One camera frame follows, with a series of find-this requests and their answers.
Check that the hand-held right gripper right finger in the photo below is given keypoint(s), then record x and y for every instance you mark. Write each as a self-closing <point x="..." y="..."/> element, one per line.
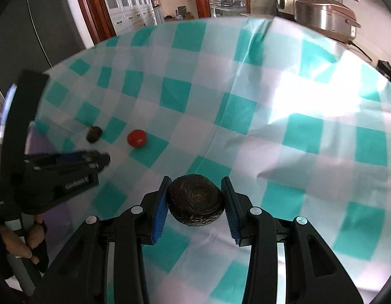
<point x="232" y="210"/>

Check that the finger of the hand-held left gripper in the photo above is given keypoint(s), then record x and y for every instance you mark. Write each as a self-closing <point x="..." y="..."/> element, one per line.
<point x="72" y="157"/>
<point x="94" y="166"/>

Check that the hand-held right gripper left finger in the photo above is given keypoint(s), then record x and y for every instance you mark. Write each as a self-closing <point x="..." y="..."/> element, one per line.
<point x="160" y="210"/>

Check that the person's left forearm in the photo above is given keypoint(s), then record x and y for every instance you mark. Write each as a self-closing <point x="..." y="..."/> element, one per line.
<point x="0" y="278"/>

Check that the person's left hand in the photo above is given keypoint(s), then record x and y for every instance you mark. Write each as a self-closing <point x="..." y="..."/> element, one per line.
<point x="15" y="243"/>

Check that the red cherry tomato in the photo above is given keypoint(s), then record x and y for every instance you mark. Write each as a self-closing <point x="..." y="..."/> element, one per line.
<point x="137" y="138"/>

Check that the teal checked tablecloth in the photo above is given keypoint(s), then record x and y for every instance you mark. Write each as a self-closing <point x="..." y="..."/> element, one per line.
<point x="277" y="133"/>

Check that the dark grey refrigerator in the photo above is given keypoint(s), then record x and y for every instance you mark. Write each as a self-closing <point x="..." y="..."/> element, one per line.
<point x="40" y="22"/>

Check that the white cabinets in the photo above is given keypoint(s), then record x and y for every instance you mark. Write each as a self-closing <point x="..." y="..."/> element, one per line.
<point x="129" y="3"/>

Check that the black object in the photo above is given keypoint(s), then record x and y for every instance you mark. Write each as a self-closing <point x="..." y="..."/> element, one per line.
<point x="388" y="69"/>

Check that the stainless steel cooker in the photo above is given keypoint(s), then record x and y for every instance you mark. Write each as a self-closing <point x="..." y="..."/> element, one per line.
<point x="322" y="15"/>

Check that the white kitchen appliance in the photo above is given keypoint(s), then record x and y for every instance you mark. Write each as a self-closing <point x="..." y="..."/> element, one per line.
<point x="285" y="1"/>

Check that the wooden door frame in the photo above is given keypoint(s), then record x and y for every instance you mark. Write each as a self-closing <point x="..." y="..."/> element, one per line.
<point x="94" y="9"/>

